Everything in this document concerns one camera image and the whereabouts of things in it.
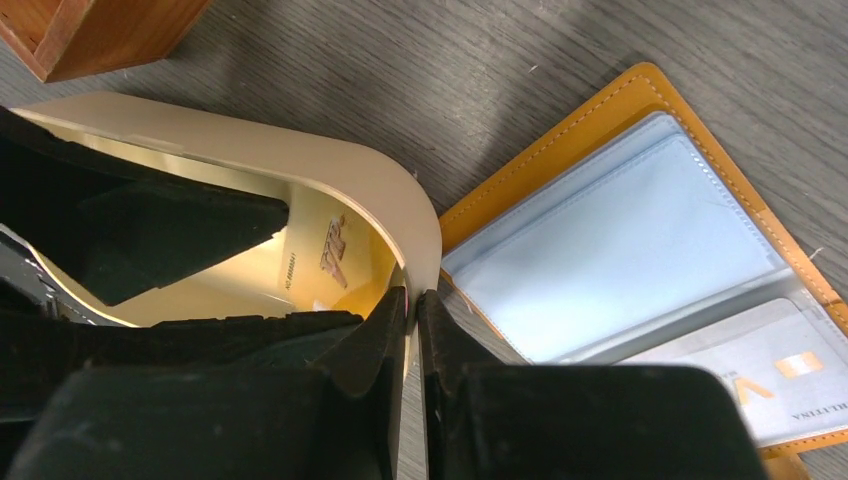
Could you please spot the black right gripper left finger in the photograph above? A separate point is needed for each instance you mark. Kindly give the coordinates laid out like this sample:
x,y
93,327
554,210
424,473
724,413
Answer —
x,y
359,423

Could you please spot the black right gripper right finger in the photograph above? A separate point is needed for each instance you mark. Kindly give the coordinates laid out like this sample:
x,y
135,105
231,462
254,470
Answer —
x,y
448,353

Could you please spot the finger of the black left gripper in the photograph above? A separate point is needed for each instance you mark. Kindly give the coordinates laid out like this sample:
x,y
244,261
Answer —
x,y
120,229
38,353

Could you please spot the gold VIP credit card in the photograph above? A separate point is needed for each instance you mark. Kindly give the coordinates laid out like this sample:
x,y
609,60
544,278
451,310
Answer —
x,y
333,258

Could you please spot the cream oval plastic tray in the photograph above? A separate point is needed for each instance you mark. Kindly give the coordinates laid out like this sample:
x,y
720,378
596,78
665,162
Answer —
x,y
261,159

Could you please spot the orange leather card holder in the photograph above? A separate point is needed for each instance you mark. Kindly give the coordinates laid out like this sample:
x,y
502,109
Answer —
x,y
623,228

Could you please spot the silver VIP credit card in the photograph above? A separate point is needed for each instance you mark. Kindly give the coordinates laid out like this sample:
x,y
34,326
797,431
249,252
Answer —
x,y
785,367

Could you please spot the orange wooden compartment tray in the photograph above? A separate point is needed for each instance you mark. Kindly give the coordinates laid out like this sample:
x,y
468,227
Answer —
x,y
62,40

